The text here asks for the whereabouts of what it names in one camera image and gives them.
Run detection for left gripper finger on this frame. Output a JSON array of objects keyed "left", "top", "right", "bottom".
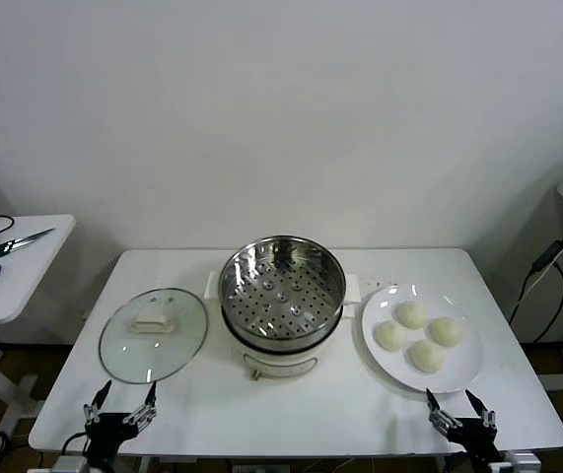
[
  {"left": 82, "top": 379, "right": 113, "bottom": 425},
  {"left": 121, "top": 381, "right": 159, "bottom": 427}
]

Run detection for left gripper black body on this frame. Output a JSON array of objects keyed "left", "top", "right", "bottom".
[{"left": 83, "top": 412, "right": 140, "bottom": 473}]

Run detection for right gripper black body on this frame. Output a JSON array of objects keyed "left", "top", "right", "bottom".
[{"left": 450, "top": 417, "right": 505, "bottom": 473}]

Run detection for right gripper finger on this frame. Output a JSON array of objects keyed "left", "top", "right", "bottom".
[
  {"left": 425, "top": 387, "right": 460, "bottom": 436},
  {"left": 464, "top": 388, "right": 498, "bottom": 436}
]

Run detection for round glass pot lid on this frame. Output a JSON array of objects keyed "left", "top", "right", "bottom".
[{"left": 98, "top": 288, "right": 210, "bottom": 385}]

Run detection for white steamed baozi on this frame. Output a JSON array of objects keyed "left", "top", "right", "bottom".
[
  {"left": 395, "top": 301, "right": 429, "bottom": 330},
  {"left": 427, "top": 316, "right": 465, "bottom": 348},
  {"left": 405, "top": 339, "right": 446, "bottom": 374},
  {"left": 374, "top": 319, "right": 409, "bottom": 353}
]

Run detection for stainless steel steamer basket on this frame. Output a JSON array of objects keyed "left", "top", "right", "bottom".
[{"left": 218, "top": 235, "right": 347, "bottom": 341}]

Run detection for large white plate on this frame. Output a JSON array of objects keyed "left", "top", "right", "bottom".
[{"left": 361, "top": 283, "right": 485, "bottom": 394}]

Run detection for white electric cooking pot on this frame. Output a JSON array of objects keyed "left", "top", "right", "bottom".
[{"left": 203, "top": 269, "right": 362, "bottom": 381}]

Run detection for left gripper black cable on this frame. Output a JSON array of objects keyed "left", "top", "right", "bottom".
[{"left": 61, "top": 431, "right": 89, "bottom": 457}]

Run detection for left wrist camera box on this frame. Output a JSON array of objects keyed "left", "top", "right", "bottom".
[{"left": 53, "top": 455, "right": 89, "bottom": 473}]

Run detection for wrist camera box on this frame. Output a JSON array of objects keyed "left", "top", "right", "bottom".
[
  {"left": 488, "top": 452, "right": 541, "bottom": 473},
  {"left": 53, "top": 455, "right": 89, "bottom": 473}
]

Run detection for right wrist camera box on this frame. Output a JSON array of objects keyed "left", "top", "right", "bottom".
[{"left": 488, "top": 452, "right": 541, "bottom": 473}]

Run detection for thin white cable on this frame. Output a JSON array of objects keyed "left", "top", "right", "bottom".
[{"left": 510, "top": 231, "right": 563, "bottom": 321}]

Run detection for black power cable with adapter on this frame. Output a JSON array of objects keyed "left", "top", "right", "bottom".
[{"left": 507, "top": 210, "right": 563, "bottom": 344}]

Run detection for scissors with dark handles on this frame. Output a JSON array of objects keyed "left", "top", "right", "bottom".
[{"left": 0, "top": 227, "right": 56, "bottom": 261}]

